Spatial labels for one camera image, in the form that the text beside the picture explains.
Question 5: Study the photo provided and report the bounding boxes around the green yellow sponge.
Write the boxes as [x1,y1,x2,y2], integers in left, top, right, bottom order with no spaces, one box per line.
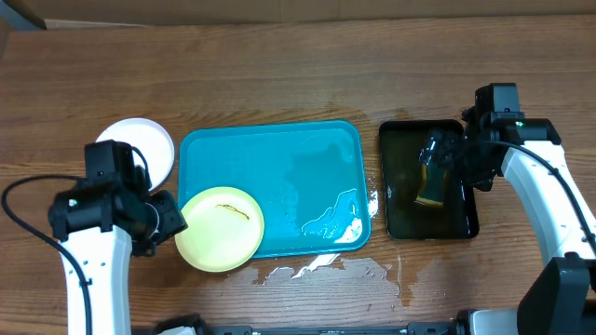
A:
[415,164,448,208]

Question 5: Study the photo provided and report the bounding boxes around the yellow plate with sauce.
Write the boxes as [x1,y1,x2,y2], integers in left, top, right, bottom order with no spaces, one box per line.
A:
[175,187,264,273]

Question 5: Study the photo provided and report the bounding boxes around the pink-white plate with sauce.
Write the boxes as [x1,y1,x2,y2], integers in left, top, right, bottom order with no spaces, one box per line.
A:
[96,117,175,192]

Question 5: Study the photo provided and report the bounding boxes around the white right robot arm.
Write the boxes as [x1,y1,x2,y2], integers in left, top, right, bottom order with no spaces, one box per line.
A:
[420,119,595,334]

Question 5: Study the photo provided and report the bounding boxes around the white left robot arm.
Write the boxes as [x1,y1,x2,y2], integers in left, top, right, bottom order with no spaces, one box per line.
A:
[48,181,187,334]

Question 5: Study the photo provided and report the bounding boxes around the black water tray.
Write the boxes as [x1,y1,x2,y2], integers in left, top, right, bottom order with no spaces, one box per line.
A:
[379,119,480,239]

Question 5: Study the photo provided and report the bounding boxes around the teal plastic tray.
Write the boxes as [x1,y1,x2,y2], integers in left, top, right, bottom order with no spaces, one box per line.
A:
[178,120,372,259]

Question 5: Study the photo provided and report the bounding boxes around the brown cardboard backdrop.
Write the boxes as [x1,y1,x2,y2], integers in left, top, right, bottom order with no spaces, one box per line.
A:
[5,0,595,25]

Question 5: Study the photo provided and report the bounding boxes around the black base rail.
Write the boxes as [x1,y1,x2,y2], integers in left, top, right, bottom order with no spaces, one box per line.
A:
[153,314,467,335]

